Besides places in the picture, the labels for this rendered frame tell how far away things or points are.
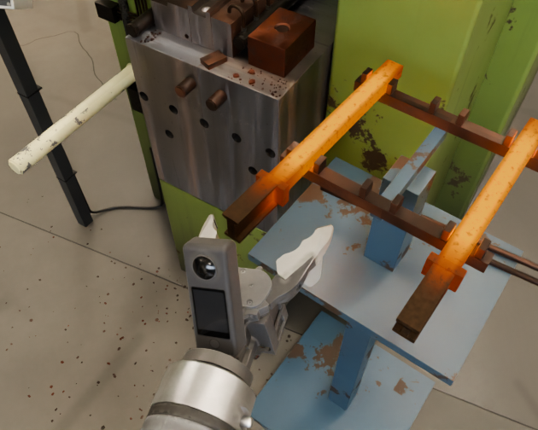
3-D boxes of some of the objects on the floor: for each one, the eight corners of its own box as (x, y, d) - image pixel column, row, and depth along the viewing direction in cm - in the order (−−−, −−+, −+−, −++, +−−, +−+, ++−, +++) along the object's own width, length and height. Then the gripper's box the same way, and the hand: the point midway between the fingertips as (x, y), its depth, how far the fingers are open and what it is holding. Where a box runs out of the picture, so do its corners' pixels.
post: (85, 228, 197) (-54, -85, 112) (78, 223, 198) (-67, -89, 113) (93, 220, 199) (-39, -91, 114) (85, 216, 200) (-50, -96, 115)
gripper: (144, 384, 59) (208, 246, 72) (319, 421, 53) (357, 263, 65) (114, 344, 53) (190, 200, 66) (307, 380, 47) (351, 213, 59)
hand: (268, 215), depth 64 cm, fingers open, 14 cm apart
